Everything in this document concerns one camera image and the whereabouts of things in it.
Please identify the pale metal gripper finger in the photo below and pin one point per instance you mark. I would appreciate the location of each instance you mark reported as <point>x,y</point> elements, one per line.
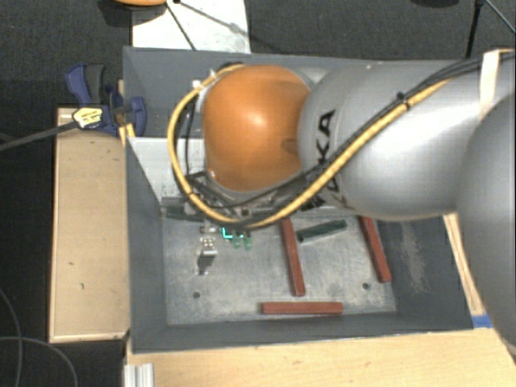
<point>208,229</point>
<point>207,252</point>

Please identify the grey metal bin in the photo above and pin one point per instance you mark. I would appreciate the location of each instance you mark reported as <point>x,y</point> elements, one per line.
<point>250,272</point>

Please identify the pale wood flat board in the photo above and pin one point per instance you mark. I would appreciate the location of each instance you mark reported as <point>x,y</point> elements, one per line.
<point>88,236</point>

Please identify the red-brown flat block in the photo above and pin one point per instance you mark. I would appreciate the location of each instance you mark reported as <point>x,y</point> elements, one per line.
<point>293,260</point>
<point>301,308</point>
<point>377,252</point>

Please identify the dark green flat block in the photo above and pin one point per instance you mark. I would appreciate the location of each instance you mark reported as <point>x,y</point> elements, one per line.
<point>322,231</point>
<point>177,213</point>

